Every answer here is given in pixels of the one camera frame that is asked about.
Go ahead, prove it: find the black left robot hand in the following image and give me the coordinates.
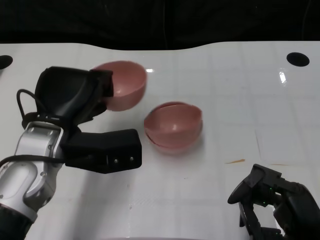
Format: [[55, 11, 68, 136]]
[[34, 66, 115, 132]]

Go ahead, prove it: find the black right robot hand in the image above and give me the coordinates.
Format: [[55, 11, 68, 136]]
[[227, 163, 320, 240]]

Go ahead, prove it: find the pink plastic bowl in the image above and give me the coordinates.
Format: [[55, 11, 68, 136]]
[[89, 59, 148, 112], [144, 101, 203, 148], [144, 101, 204, 155]]

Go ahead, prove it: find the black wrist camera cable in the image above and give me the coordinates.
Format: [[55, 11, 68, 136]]
[[0, 89, 67, 171]]

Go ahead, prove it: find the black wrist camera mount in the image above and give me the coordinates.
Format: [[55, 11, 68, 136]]
[[61, 128, 143, 175]]

